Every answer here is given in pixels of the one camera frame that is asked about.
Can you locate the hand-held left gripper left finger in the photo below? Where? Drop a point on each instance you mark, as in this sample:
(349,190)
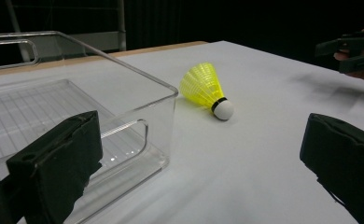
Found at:
(58,155)

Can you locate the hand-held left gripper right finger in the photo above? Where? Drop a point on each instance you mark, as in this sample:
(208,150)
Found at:
(345,155)

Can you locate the clear plastic storage box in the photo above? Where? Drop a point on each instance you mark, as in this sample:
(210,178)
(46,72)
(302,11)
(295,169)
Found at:
(86,102)

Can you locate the yellow plastic shuttlecock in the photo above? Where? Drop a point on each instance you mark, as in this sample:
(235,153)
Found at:
(205,88)

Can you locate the dark curtain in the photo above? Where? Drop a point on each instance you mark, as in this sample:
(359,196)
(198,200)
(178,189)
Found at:
(248,21)

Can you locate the slanted grey metal pole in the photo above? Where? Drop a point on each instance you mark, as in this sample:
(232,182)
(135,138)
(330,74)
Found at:
(16,28)

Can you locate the grey metal stand frame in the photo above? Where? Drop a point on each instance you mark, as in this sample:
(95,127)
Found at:
(121,25)

